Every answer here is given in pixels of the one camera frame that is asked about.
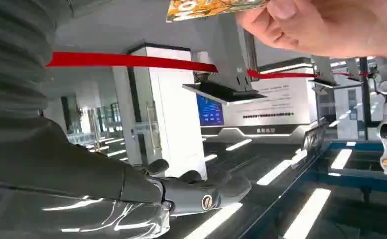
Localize person's hand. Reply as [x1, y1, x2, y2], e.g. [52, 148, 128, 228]
[235, 0, 387, 64]

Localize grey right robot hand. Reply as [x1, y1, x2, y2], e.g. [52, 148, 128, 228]
[0, 114, 252, 239]

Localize white square pillar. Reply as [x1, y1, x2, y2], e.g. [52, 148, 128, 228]
[112, 42, 208, 180]

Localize ribbed grey right arm sleeve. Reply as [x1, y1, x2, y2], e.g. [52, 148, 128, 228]
[0, 0, 73, 120]

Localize red barrier ribbon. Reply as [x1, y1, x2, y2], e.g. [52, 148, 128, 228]
[46, 51, 370, 80]

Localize blue display screen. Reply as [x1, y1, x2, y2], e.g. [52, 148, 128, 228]
[196, 95, 226, 127]

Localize black vertical post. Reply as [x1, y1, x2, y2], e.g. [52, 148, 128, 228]
[359, 57, 374, 141]

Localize white wall panel with text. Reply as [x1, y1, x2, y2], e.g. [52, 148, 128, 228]
[222, 77, 319, 128]

